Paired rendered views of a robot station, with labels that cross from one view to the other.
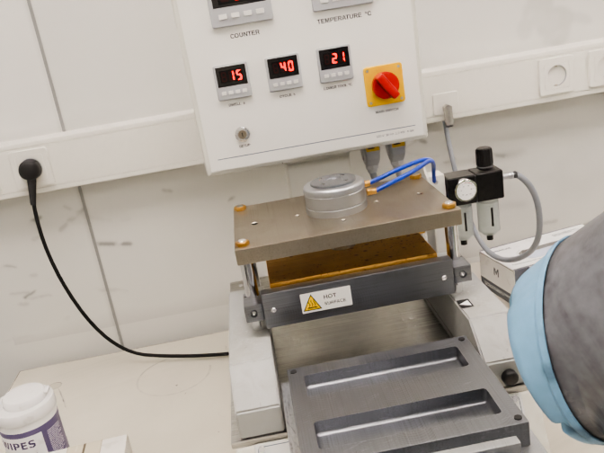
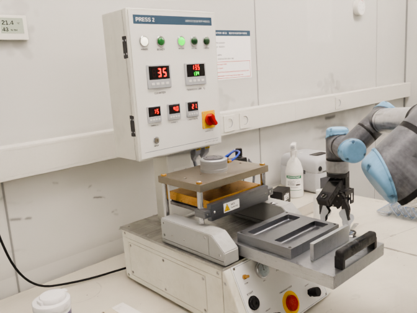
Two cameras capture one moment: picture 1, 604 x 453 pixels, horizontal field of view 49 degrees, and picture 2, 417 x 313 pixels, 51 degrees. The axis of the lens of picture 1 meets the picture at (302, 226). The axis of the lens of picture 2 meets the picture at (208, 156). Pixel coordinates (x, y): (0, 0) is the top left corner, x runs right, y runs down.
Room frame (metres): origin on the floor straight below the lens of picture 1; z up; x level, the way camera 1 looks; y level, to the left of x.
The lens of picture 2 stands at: (-0.12, 0.74, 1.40)
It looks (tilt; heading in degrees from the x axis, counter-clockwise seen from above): 11 degrees down; 321
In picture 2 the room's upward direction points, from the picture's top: 4 degrees counter-clockwise
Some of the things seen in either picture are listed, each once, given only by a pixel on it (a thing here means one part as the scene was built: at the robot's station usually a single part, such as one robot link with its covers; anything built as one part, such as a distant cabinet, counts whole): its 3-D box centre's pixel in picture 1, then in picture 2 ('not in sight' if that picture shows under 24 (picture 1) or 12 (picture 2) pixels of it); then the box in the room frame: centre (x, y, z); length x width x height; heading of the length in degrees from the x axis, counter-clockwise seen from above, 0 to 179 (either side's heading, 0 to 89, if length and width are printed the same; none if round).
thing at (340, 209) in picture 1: (350, 217); (211, 176); (0.85, -0.07, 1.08); 0.31 x 0.24 x 0.13; 93
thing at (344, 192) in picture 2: not in sight; (338, 189); (0.72, -0.52, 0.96); 0.09 x 0.08 x 0.12; 95
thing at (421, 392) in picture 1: (395, 403); (288, 232); (0.56, -0.06, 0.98); 0.20 x 0.17 x 0.03; 93
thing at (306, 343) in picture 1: (350, 323); (210, 227); (0.85, -0.05, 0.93); 0.46 x 0.35 x 0.01; 3
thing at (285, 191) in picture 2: not in sight; (280, 196); (1.12, -0.66, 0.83); 0.09 x 0.06 x 0.07; 107
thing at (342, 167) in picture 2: not in sight; (336, 166); (0.73, -0.51, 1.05); 0.08 x 0.08 x 0.05
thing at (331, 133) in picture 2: not in sight; (337, 143); (0.72, -0.51, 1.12); 0.09 x 0.08 x 0.11; 144
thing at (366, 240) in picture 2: not in sight; (356, 248); (0.38, -0.07, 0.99); 0.15 x 0.02 x 0.04; 93
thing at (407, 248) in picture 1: (347, 238); (217, 184); (0.82, -0.06, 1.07); 0.22 x 0.17 x 0.10; 93
